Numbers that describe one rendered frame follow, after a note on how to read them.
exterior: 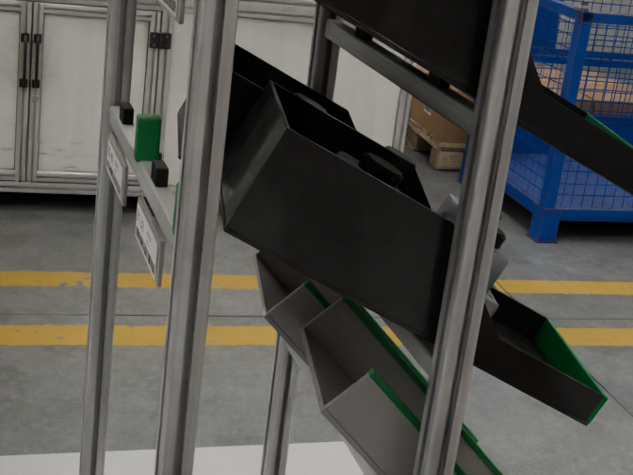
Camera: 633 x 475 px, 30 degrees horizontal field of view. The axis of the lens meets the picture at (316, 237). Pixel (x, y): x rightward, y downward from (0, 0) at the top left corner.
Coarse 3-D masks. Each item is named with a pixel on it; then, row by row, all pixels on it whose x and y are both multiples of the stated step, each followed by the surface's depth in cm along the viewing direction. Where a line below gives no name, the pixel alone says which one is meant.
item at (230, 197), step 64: (256, 128) 77; (320, 128) 82; (256, 192) 70; (320, 192) 71; (384, 192) 71; (320, 256) 72; (384, 256) 73; (448, 256) 73; (512, 320) 89; (512, 384) 77; (576, 384) 77
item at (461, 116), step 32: (352, 32) 91; (384, 64) 84; (416, 96) 78; (448, 96) 73; (128, 128) 88; (128, 160) 84; (160, 192) 74; (160, 224) 72; (384, 320) 83; (416, 352) 77
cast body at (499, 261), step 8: (448, 216) 80; (496, 240) 79; (504, 240) 79; (496, 248) 79; (496, 256) 78; (504, 256) 78; (496, 264) 78; (504, 264) 78; (496, 272) 78; (488, 280) 79; (488, 288) 79; (488, 296) 80; (488, 304) 79; (496, 304) 79
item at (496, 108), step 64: (128, 0) 91; (512, 0) 65; (128, 64) 93; (192, 64) 62; (320, 64) 98; (512, 64) 67; (192, 128) 62; (512, 128) 68; (192, 192) 64; (192, 256) 65; (192, 320) 67; (448, 320) 72; (192, 384) 68; (448, 384) 73; (192, 448) 69; (448, 448) 74
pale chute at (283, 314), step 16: (256, 256) 101; (256, 272) 98; (272, 272) 102; (288, 272) 102; (272, 288) 98; (288, 288) 103; (304, 288) 89; (320, 288) 103; (272, 304) 93; (288, 304) 90; (304, 304) 90; (320, 304) 90; (272, 320) 90; (288, 320) 90; (304, 320) 90; (288, 336) 90; (304, 352) 91; (400, 352) 106
